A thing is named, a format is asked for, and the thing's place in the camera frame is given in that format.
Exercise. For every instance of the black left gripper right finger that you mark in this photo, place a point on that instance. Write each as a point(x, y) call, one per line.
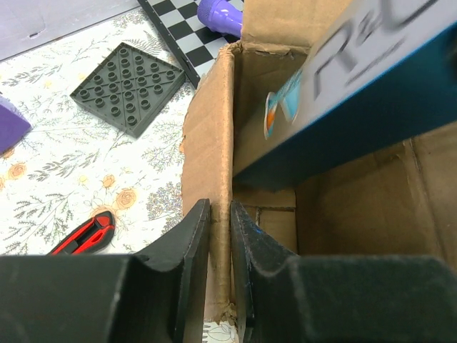
point(284, 297)

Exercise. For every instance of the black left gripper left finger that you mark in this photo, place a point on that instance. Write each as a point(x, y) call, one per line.
point(154, 295)

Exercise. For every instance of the red black utility knife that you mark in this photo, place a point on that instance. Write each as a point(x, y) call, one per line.
point(91, 236)

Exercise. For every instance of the brown cardboard express box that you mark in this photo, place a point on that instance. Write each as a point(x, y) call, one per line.
point(400, 199)

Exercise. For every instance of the blue green product box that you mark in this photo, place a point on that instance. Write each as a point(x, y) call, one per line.
point(382, 73)

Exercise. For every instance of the grey studded building plate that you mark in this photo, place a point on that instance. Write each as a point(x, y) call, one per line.
point(128, 89)

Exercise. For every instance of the purple capped clear bottle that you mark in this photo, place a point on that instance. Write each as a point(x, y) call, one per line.
point(13, 125)

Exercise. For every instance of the black white chessboard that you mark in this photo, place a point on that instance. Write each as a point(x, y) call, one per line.
point(193, 44)

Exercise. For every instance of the purple toy microphone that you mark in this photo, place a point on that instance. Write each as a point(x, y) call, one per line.
point(220, 16)

